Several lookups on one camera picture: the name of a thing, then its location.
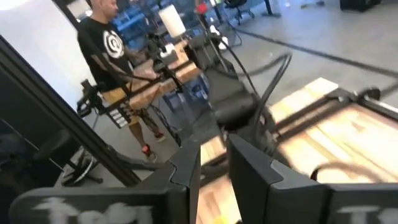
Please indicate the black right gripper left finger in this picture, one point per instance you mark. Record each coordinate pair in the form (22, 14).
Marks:
(124, 208)

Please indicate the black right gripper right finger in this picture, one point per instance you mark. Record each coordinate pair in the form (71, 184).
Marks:
(295, 205)

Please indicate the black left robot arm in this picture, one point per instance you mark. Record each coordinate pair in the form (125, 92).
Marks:
(230, 93)

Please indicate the black power strip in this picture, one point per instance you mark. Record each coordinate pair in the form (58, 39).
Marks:
(119, 115)

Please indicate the wooden workbench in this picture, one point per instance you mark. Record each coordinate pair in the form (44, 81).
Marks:
(161, 84)

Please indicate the person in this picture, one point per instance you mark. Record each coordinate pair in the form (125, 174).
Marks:
(109, 53)

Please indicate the white lamp shade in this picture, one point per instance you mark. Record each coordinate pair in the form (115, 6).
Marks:
(172, 20)

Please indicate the black office chair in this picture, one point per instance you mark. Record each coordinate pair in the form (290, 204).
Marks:
(239, 7)

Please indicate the black aluminium table frame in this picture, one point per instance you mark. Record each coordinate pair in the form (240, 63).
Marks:
(62, 113)

